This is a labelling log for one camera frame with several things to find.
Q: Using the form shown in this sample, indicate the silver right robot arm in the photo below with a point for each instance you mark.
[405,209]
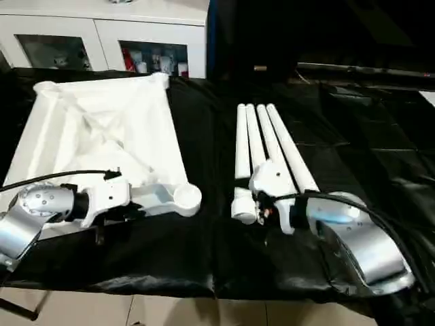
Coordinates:
[367,251]

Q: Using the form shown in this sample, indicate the black mat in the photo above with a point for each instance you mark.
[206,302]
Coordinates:
[204,251]

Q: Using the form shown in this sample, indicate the white plastic table top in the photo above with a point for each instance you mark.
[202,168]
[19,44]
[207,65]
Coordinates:
[102,129]

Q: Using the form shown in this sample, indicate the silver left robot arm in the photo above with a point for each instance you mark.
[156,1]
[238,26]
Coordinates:
[37,210]

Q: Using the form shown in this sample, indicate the black furniture with gold label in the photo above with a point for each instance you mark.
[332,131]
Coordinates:
[326,34]

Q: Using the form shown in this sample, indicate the white plastic table leg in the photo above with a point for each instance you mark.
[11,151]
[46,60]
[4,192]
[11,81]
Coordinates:
[292,156]
[270,142]
[254,136]
[242,156]

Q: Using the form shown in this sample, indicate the white cabinet with glass doors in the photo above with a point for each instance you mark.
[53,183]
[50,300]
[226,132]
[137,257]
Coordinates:
[102,34]

